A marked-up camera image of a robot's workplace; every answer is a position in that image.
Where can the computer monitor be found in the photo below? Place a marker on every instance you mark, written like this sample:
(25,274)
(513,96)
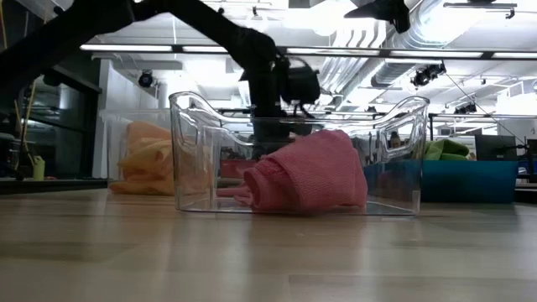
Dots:
(495,147)

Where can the green microfiber towel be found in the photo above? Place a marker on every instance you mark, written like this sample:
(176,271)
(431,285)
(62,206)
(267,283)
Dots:
(444,149)

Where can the yellow microfiber towel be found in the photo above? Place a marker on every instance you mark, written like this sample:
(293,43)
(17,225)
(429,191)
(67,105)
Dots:
(147,157)

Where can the seated person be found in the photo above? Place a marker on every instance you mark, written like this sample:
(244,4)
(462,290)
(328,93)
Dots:
(394,140)

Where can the blue plastic bin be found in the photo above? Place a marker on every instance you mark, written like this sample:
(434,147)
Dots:
(465,180)

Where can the pink microfiber towel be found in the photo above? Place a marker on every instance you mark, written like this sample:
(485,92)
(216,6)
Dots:
(310,172)

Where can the yellow-green bottle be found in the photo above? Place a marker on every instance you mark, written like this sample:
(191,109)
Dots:
(38,168)

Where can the ceiling light strip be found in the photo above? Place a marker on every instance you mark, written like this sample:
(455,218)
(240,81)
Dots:
(335,51)

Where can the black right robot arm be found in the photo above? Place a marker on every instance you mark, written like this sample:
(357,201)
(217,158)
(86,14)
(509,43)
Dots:
(386,10)

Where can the red plastic bin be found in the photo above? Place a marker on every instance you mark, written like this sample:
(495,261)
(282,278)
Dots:
(235,168)

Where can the black ceiling spotlight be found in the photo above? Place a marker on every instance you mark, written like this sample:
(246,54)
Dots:
(145,79)

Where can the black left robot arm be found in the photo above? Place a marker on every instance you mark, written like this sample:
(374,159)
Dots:
(84,25)

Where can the orange microfiber towel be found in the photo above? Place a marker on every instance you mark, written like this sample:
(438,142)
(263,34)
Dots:
(144,132)

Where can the silver ceiling duct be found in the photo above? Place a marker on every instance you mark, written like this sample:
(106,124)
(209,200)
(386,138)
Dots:
(419,33)

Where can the black track light cluster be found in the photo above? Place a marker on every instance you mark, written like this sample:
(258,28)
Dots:
(428,74)

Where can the clear plastic storage bin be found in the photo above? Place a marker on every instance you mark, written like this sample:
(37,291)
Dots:
(113,151)

